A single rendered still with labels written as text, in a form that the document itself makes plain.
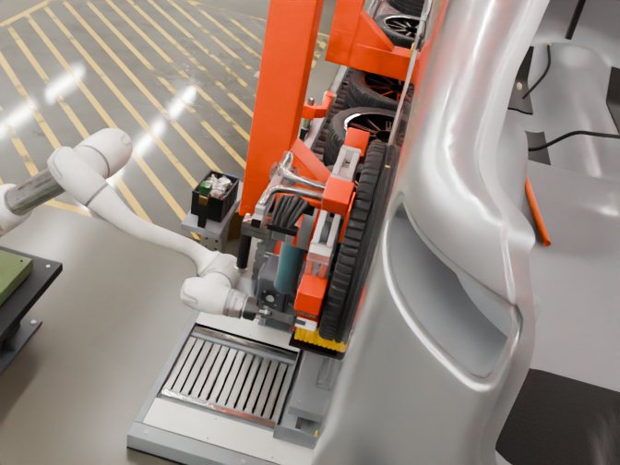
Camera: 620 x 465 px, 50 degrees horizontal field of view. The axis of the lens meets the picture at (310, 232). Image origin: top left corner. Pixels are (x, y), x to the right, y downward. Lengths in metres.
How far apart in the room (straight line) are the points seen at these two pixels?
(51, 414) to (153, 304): 0.69
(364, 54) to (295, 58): 2.03
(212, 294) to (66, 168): 0.58
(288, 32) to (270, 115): 0.32
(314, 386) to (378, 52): 2.48
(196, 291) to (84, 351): 0.86
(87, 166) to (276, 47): 0.77
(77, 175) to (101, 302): 1.07
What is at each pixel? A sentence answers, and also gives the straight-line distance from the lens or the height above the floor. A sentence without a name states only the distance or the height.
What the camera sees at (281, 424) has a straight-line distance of 2.47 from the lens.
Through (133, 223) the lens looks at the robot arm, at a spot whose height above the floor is 0.83.
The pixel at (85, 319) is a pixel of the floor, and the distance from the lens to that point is 2.98.
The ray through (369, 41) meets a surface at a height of 0.71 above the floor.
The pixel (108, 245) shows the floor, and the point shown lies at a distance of 3.36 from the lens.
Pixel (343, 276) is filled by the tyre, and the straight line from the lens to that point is 1.84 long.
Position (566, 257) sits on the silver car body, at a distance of 2.10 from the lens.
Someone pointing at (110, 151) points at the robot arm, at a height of 0.97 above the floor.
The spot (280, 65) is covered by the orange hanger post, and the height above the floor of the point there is 1.19.
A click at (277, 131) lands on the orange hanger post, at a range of 2.50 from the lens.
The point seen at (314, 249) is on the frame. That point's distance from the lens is 1.87.
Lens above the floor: 2.08
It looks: 35 degrees down
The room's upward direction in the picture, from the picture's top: 13 degrees clockwise
